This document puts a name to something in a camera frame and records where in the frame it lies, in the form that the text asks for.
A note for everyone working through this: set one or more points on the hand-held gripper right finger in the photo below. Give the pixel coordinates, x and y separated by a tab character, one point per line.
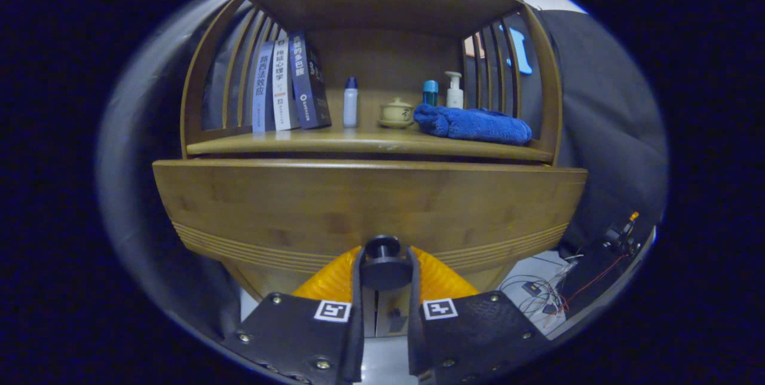
415	337

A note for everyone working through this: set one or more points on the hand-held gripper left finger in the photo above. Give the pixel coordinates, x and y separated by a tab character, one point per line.
357	325

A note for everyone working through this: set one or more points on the black round drawer knob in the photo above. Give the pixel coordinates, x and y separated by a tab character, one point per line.
384	265

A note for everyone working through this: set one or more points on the wooden countertop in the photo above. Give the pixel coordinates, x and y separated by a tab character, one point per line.
334	140

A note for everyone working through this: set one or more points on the black equipment with orange part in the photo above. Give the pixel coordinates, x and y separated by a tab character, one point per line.
597	271

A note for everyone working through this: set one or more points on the beige lidded tea cup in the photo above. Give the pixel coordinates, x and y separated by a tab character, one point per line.
396	113

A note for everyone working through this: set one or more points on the white bottle with blue cap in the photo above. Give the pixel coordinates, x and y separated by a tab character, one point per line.
350	107

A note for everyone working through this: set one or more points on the folded blue towel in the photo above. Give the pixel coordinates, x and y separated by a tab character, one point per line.
472	125

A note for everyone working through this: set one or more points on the teal bottle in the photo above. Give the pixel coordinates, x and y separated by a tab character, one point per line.
430	92

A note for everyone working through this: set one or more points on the white pump bottle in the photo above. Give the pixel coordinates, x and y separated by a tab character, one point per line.
455	95

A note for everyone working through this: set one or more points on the dark blue book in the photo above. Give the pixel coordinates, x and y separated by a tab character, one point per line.
308	83

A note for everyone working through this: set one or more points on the light blue book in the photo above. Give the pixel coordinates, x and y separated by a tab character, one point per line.
261	89

